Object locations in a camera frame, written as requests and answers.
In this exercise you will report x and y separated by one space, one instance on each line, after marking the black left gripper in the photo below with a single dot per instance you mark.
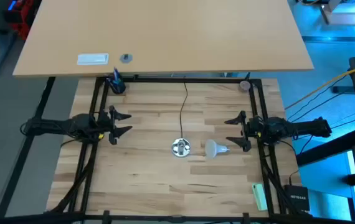
106 124

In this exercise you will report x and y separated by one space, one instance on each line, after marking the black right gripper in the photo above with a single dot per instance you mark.
253 130

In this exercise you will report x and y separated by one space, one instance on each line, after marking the white frosted lightbulb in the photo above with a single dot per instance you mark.
211 148

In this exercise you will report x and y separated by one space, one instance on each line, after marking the silver round lamp socket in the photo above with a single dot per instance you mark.
181 147

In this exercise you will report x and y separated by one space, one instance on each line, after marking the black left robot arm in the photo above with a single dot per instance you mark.
71 126

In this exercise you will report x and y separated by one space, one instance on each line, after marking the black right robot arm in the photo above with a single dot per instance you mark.
299 127

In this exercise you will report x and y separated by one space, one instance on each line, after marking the black pen cup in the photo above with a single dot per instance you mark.
117 87

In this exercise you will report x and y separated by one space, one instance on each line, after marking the blue pen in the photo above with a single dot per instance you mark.
115 74

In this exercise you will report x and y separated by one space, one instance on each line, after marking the light green box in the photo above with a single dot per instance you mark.
260 196

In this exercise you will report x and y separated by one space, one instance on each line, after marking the white rectangular plate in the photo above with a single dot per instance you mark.
92 59

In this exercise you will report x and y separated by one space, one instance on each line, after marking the beige wooden desk top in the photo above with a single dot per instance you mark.
165 34

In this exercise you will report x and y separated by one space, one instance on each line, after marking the red equipment case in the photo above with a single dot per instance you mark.
21 15

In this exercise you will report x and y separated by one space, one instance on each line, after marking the wooden stand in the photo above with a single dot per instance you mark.
342 14

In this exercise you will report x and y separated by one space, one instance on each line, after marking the black metal frame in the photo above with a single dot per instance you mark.
196 80

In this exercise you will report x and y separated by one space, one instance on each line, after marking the black Netgear network switch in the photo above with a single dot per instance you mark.
297 197

